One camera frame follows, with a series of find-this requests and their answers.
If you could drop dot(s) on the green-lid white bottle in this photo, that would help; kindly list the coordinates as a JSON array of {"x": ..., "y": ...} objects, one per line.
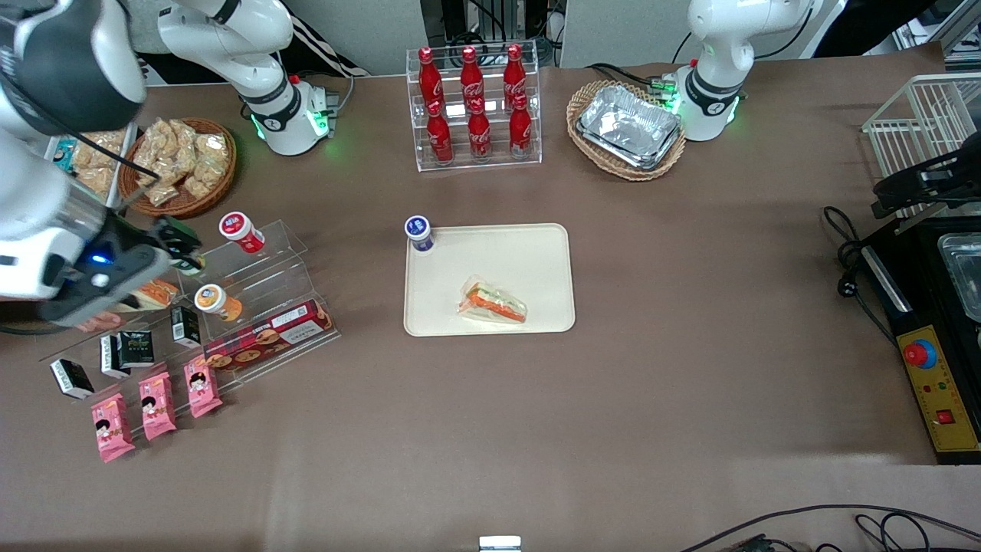
[{"x": 199, "y": 267}]

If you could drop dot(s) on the small blue snack packet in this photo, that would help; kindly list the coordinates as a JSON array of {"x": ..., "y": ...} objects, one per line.
[{"x": 65, "y": 151}]

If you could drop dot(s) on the clear acrylic bottle rack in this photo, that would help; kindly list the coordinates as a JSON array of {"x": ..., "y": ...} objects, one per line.
[{"x": 500, "y": 159}]

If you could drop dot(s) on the red Coca-Cola bottle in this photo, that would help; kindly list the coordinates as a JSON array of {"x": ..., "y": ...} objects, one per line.
[
  {"x": 429, "y": 77},
  {"x": 514, "y": 75},
  {"x": 520, "y": 132},
  {"x": 480, "y": 136},
  {"x": 439, "y": 138},
  {"x": 471, "y": 77}
]

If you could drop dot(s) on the clear pack of crackers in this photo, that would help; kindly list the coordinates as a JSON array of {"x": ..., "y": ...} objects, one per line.
[
  {"x": 103, "y": 147},
  {"x": 96, "y": 182}
]

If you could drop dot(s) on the black white-striped trousers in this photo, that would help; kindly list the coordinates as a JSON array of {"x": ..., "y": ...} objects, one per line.
[{"x": 314, "y": 54}]

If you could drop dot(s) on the red-lid white bottle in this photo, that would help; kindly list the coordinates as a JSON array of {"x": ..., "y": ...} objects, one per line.
[{"x": 236, "y": 227}]

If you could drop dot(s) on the shiny metal pan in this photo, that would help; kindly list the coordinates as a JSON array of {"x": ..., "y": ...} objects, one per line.
[{"x": 966, "y": 276}]

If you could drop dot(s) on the light tan wicker basket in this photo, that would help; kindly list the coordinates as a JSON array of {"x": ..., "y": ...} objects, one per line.
[{"x": 628, "y": 174}]

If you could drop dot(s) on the orange-lid white bottle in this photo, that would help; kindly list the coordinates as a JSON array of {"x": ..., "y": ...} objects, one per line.
[{"x": 209, "y": 297}]

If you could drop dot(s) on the white rectangular snack tray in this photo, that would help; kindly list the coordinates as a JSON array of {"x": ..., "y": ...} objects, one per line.
[{"x": 125, "y": 165}]

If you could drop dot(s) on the cream plastic serving tray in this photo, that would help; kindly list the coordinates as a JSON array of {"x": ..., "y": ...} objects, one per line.
[{"x": 498, "y": 253}]

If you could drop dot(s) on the dark brown wicker basket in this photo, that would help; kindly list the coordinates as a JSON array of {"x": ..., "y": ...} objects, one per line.
[{"x": 184, "y": 207}]

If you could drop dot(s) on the clear acrylic tiered shelf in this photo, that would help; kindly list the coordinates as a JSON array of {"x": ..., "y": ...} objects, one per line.
[{"x": 283, "y": 261}]

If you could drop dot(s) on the blue-lid white bottle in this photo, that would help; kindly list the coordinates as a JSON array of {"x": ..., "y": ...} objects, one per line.
[{"x": 418, "y": 228}]

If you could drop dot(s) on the brown table cover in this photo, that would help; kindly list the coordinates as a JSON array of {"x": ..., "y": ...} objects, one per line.
[{"x": 690, "y": 345}]

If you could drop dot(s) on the pink snack packet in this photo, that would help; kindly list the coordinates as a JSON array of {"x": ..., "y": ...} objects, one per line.
[
  {"x": 112, "y": 428},
  {"x": 202, "y": 387},
  {"x": 157, "y": 406}
]

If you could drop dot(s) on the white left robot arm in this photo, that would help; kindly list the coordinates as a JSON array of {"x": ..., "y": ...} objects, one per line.
[{"x": 713, "y": 100}]

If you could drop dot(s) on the clear bag of snacks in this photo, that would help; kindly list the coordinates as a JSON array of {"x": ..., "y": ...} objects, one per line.
[
  {"x": 204, "y": 178},
  {"x": 213, "y": 147},
  {"x": 159, "y": 192},
  {"x": 155, "y": 142},
  {"x": 184, "y": 142}
]

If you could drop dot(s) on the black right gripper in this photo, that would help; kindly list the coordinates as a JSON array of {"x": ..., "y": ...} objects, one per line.
[{"x": 140, "y": 236}]

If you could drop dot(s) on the red plaid cookie box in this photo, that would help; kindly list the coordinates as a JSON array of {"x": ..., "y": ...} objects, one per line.
[{"x": 268, "y": 337}]

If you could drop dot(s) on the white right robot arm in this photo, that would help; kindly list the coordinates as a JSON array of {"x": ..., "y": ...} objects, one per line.
[{"x": 268, "y": 115}]

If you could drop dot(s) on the plastic-wrapped triangle sandwich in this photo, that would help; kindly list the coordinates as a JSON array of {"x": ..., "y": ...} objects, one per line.
[
  {"x": 494, "y": 301},
  {"x": 157, "y": 294}
]

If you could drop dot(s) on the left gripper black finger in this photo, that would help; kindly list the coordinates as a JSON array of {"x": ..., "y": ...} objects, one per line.
[
  {"x": 958, "y": 169},
  {"x": 904, "y": 198}
]

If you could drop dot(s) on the stacked aluminium foil trays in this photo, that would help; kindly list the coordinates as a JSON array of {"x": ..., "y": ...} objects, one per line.
[{"x": 628, "y": 126}]

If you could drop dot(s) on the black machine with yellow panel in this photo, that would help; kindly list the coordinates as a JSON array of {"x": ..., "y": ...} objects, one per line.
[{"x": 916, "y": 268}]

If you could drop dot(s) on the small black drink carton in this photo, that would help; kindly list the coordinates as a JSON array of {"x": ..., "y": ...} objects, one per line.
[
  {"x": 71, "y": 381},
  {"x": 109, "y": 359},
  {"x": 184, "y": 326},
  {"x": 136, "y": 349}
]

